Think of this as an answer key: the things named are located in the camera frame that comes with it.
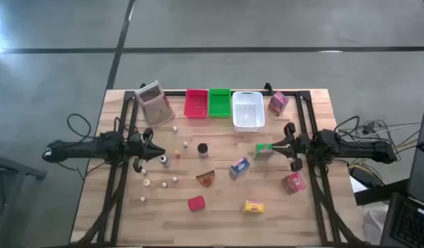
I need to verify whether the black cable loop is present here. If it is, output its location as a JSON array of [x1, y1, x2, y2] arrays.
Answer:
[[334, 115, 361, 134]]

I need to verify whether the green plastic basket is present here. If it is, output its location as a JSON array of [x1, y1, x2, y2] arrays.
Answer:
[[208, 87, 232, 118]]

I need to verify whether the large computer monitor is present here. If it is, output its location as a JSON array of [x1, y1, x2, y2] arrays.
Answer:
[[406, 106, 424, 209]]

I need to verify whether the smoked paprika tin red lid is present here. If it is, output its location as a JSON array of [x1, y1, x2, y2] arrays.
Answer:
[[187, 195, 206, 212]]

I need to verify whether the grey cable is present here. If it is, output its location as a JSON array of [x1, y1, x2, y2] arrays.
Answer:
[[368, 123, 423, 137]]

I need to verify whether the metal box grater pink frame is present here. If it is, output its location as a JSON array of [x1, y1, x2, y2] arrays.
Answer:
[[134, 80, 176, 127]]

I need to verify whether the black keyboard desk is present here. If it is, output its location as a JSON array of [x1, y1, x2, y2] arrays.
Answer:
[[354, 178, 424, 248]]

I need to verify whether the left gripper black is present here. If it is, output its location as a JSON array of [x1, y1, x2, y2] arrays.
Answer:
[[129, 127, 166, 173]]

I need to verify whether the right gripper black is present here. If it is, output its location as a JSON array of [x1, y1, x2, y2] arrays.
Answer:
[[272, 122, 305, 172]]

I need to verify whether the red plastic basket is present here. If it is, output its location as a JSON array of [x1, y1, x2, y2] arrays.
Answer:
[[183, 88, 209, 120]]

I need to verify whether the grey metal stand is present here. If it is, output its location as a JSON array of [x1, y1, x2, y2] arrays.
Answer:
[[0, 151, 47, 248]]

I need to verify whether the black power adapter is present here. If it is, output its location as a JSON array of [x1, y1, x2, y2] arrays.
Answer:
[[349, 165, 375, 189]]

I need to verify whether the black keyboard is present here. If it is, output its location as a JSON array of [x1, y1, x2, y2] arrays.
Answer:
[[392, 199, 424, 248]]

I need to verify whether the yellow Corn Pops cereal box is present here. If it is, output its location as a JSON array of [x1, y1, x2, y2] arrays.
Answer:
[[242, 199, 266, 216]]

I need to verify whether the white plastic basket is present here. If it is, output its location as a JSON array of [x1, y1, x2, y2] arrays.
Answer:
[[231, 90, 266, 133]]

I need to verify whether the pink mini cereal box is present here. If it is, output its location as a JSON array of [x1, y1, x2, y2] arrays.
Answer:
[[267, 90, 290, 117]]

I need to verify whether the blue Frosted Flakes cereal box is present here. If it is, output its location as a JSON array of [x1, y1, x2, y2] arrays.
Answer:
[[229, 156, 251, 181]]

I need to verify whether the white plastic bag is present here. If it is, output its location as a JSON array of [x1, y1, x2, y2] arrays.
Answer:
[[362, 203, 388, 244]]

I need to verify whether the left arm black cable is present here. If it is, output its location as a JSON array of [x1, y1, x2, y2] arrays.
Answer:
[[66, 113, 96, 140]]

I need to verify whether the red mini cereal box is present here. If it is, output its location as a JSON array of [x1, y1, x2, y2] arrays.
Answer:
[[281, 172, 307, 196]]

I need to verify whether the black aluminium table frame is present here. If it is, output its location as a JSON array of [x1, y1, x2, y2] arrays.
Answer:
[[74, 90, 363, 247]]

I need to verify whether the green Apple Jacks cereal box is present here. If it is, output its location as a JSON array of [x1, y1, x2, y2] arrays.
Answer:
[[255, 143, 275, 161]]

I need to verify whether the yellow cable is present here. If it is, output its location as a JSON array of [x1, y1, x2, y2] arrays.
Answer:
[[392, 137, 421, 152]]

